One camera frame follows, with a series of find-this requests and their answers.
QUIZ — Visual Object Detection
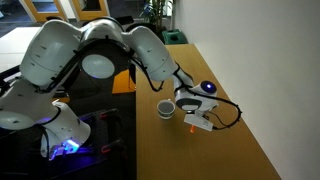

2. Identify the green potted plant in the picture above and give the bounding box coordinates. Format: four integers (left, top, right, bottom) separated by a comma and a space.
139, 0, 175, 32

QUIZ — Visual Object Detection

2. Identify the green waste bin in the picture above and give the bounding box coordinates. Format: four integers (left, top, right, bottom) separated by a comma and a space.
161, 28, 185, 46

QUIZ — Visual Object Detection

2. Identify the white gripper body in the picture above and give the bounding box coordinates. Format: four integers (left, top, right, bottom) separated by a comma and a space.
183, 114, 215, 132

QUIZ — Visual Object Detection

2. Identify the orange wooden door frame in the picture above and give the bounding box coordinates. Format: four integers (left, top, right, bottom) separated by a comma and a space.
69, 0, 111, 22
19, 0, 68, 24

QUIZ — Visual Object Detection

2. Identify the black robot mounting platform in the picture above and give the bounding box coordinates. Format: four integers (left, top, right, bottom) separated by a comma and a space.
0, 108, 137, 180

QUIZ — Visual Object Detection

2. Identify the white office table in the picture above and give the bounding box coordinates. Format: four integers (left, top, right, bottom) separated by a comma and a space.
0, 26, 42, 73

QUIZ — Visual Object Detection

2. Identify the black clamp with orange handle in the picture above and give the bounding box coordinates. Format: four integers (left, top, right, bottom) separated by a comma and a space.
99, 108, 120, 122
100, 139, 126, 156

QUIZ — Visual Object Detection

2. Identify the white mug with green band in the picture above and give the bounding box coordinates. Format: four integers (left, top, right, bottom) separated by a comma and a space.
156, 98, 177, 120

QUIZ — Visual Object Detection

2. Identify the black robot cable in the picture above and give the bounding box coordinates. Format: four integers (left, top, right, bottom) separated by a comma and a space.
33, 37, 243, 131

